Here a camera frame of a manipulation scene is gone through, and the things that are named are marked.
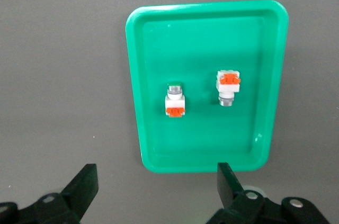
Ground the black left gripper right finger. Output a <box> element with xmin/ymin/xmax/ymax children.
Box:
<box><xmin>205</xmin><ymin>162</ymin><xmax>331</xmax><ymax>224</ymax></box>

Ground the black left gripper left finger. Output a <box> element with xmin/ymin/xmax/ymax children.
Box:
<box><xmin>0</xmin><ymin>163</ymin><xmax>100</xmax><ymax>224</ymax></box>

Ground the orange white switch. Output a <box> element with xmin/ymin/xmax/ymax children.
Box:
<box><xmin>216</xmin><ymin>69</ymin><xmax>242</xmax><ymax>107</ymax></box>

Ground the green push button white body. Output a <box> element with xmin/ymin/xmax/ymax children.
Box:
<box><xmin>164</xmin><ymin>80</ymin><xmax>186</xmax><ymax>118</ymax></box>

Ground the dark grey table mat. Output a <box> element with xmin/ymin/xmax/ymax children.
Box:
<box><xmin>0</xmin><ymin>0</ymin><xmax>339</xmax><ymax>224</ymax></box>

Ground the green plastic tray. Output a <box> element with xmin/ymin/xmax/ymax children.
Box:
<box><xmin>125</xmin><ymin>0</ymin><xmax>289</xmax><ymax>174</ymax></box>

